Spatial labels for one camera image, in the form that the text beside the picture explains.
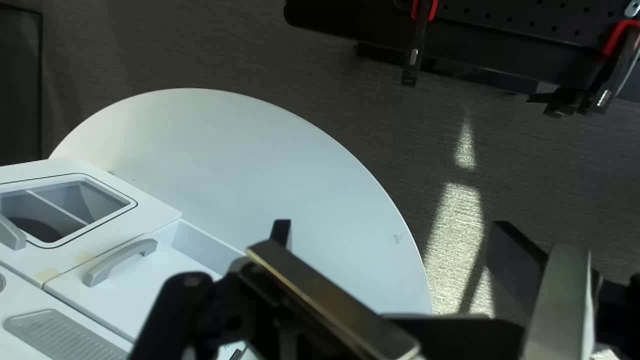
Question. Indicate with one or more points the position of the white cabinet door with vent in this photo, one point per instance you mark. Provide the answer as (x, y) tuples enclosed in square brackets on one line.
[(26, 300)]

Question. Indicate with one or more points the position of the dark grey box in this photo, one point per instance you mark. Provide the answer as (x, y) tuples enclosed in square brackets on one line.
[(20, 81)]

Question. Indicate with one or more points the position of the white toy kitchen cabinet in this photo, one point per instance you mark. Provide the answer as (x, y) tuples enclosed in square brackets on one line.
[(101, 182)]

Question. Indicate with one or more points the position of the black perforated mounting board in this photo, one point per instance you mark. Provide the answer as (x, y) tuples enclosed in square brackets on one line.
[(507, 20)]

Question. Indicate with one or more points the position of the small white cabinet door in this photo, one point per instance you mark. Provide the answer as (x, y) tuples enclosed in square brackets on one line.
[(157, 293)]

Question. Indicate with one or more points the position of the metallic gripper left finger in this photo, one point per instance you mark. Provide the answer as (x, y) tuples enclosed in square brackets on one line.
[(321, 300)]

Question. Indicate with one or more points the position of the grey toy sink basin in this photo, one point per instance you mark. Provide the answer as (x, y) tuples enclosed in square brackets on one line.
[(66, 207)]

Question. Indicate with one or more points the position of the grey toy faucet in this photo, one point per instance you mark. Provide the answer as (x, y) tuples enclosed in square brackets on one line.
[(10, 235)]

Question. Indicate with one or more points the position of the metallic gripper right finger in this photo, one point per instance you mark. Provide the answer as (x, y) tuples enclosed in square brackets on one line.
[(562, 312)]

